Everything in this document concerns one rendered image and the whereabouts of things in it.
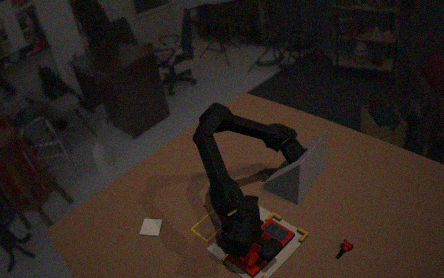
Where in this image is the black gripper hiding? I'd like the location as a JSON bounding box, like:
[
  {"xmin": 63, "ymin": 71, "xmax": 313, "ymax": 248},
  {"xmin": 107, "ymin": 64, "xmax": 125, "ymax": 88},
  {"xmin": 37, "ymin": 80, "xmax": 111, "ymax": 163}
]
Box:
[{"xmin": 221, "ymin": 220, "xmax": 283, "ymax": 262}]

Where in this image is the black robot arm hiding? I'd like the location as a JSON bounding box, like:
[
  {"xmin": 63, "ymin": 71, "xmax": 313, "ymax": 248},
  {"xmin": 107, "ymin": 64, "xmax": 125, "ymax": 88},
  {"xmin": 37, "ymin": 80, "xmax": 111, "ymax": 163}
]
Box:
[{"xmin": 192, "ymin": 102, "xmax": 307, "ymax": 258}]

